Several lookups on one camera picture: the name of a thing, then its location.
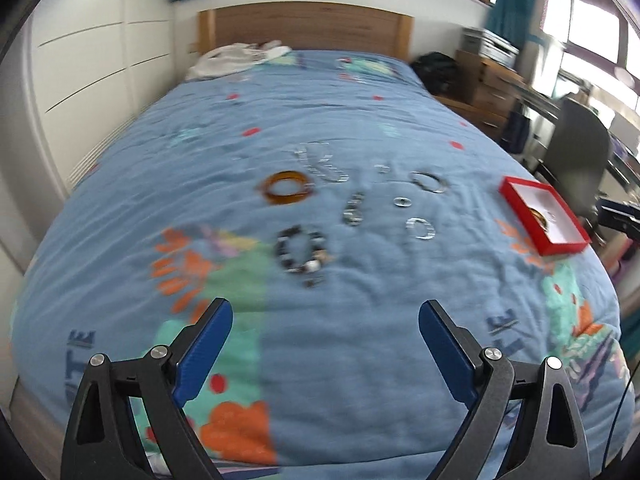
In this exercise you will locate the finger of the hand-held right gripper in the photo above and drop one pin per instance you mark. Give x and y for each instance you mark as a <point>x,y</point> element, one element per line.
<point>620,215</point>

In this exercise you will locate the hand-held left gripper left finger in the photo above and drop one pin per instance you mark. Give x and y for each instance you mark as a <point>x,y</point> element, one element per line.
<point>205,345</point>

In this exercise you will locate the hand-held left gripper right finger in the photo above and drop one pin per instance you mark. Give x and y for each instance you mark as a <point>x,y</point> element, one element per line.
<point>447,355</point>

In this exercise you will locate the red jewelry box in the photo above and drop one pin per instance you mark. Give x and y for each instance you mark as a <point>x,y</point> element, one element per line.
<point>562,249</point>

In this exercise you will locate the silver twisted bangle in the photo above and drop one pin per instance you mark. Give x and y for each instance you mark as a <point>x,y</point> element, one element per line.
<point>440,187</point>
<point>425,235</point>

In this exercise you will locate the light amber bangle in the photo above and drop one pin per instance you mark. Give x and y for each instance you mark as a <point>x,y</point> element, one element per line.
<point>272,195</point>

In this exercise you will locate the thin silver bangle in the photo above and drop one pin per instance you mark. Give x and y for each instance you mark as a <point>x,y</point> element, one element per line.
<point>336,178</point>

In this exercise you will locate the grey office chair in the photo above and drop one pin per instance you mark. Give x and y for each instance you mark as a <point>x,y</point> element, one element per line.
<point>580,150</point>

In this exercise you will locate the dark amber bangle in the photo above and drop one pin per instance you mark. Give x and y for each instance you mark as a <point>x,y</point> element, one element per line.
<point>539,220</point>

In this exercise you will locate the dark blue bag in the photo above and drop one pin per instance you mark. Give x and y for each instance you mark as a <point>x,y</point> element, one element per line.
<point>515,132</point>

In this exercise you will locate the wooden dresser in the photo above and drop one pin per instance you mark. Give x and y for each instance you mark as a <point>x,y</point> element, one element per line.
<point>492,90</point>

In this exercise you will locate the window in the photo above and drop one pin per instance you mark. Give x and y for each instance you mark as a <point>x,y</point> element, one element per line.
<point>590,20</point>

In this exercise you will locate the white printer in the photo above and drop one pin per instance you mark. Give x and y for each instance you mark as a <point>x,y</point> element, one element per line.
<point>487,42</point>

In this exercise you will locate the black bag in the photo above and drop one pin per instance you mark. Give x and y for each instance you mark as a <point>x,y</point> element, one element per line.
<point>435,67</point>

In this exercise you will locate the blue printed blanket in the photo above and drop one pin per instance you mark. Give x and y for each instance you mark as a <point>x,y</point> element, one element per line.
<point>350,110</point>

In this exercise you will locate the white wardrobe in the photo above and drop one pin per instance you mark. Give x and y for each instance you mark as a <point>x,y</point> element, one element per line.
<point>90,60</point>

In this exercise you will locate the wooden headboard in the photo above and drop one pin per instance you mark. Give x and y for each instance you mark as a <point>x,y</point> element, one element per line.
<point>310,25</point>

